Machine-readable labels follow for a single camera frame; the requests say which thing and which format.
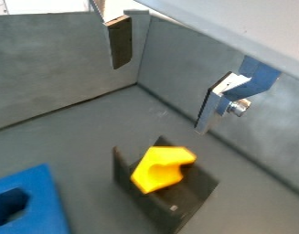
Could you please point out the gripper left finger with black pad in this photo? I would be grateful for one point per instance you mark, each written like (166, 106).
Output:
(119, 34)

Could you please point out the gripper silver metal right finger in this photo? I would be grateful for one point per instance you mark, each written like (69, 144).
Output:
(227, 94)

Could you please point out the yellow arch block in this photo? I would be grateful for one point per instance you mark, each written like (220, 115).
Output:
(158, 169)

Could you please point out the black arch fixture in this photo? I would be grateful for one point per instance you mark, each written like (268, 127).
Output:
(168, 206)

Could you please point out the blue foam shape board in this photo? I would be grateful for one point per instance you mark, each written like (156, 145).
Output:
(31, 208)

